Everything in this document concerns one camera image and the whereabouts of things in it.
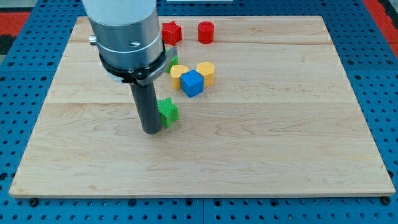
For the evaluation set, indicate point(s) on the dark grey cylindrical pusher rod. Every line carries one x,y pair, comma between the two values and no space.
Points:
147,107

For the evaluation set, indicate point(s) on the green star block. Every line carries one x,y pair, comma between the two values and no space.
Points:
168,112

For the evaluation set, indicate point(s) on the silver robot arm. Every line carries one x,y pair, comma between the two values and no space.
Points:
128,36

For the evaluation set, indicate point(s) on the green block behind arm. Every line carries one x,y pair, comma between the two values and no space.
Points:
174,61

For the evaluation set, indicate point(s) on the red star block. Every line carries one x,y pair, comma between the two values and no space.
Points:
171,33

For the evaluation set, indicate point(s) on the yellow heart block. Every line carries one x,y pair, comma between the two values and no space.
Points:
176,72

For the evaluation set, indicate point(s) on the blue cube block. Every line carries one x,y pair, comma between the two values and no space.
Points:
192,83

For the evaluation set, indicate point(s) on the yellow hexagon block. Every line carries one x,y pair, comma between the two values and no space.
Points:
207,71

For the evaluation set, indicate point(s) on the red cylinder block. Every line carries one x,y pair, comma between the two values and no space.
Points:
206,31

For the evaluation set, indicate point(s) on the light wooden board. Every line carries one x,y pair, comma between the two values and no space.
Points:
280,120

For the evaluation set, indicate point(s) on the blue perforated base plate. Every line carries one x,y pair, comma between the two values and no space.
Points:
31,63

